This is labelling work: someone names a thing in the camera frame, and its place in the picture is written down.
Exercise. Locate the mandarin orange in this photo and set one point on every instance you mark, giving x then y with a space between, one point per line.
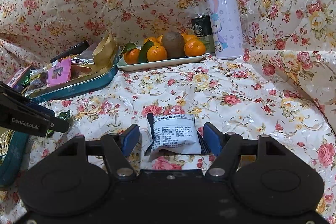
194 48
132 56
156 53

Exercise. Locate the front left mandarin orange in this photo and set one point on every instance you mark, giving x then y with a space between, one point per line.
132 56

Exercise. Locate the teal tin filled with snacks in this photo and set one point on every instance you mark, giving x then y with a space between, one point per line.
81 85

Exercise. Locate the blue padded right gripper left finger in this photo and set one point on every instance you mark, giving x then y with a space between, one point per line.
129 139

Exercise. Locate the front middle mandarin orange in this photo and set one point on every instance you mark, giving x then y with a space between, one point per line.
156 53

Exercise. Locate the front right mandarin orange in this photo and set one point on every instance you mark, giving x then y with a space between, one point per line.
194 48

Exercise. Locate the pale green fruit plate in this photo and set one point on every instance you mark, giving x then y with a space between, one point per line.
157 64

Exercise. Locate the white printed snack packet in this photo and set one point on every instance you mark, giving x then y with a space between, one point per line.
174 133

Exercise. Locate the floral sofa cover cloth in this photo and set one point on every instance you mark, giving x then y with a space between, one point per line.
283 85

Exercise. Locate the pink snack packet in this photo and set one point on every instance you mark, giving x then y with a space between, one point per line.
59 73

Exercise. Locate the red and white snack box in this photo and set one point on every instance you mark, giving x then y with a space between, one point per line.
20 79

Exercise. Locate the starbucks coffee can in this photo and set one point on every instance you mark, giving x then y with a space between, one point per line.
202 29

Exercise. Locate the beige paper wrapped snack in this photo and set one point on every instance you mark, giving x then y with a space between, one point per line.
104 51

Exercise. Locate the small dark green candy packet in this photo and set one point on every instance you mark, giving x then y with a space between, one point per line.
59 123

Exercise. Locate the purple rabbit thermos bottle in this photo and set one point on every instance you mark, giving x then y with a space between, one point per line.
227 28

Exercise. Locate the empty gold tin tray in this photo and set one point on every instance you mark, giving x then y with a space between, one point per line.
13 146

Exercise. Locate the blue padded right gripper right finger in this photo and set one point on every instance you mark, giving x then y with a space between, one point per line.
214 138

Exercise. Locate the brown kiwi fruit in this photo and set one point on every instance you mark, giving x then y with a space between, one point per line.
174 44

